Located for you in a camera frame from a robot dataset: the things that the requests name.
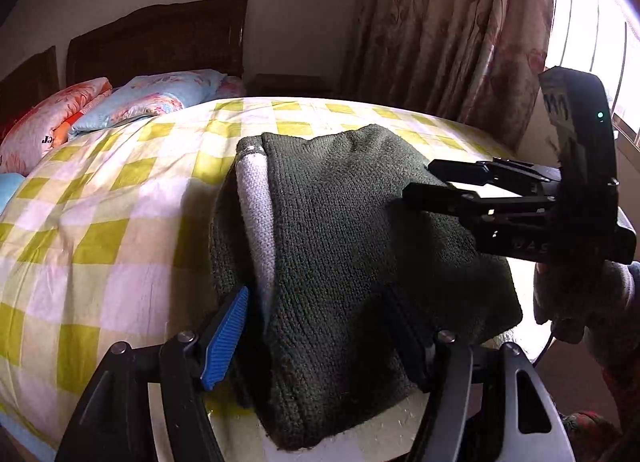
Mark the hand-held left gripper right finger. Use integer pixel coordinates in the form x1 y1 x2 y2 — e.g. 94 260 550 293
381 283 576 462

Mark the yellow checked bed sheet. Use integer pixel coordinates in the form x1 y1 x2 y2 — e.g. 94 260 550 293
0 96 628 462

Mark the blue floral pillow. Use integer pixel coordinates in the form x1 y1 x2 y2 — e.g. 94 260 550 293
66 68 227 139

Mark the floral patterned cloth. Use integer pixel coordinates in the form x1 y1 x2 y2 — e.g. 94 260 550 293
559 411 623 462

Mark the light blue cloth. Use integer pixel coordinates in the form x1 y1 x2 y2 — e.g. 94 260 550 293
0 173 25 213

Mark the person's right hand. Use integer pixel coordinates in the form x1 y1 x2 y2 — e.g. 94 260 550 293
531 257 636 343

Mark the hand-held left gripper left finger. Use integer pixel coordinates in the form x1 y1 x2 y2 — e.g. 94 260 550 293
54 286 250 462

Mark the pink pillow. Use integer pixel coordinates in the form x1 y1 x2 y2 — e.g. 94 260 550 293
215 74 247 98

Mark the orange floral pillow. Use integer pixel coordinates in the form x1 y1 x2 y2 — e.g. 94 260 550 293
0 78 114 176

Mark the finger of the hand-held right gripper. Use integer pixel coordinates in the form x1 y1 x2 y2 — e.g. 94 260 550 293
401 183 503 229
427 158 536 189

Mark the green and white knit sweater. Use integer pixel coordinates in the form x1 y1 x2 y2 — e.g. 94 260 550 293
209 124 524 453

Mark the floral pink curtain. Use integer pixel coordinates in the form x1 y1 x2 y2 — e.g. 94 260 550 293
340 0 557 153

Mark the black cable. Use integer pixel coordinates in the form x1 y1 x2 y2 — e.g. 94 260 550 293
532 324 558 370

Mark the dark wooden headboard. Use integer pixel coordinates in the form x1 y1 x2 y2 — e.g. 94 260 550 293
0 0 249 140

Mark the barred window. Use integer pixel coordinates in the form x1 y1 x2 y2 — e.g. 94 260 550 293
544 0 640 150

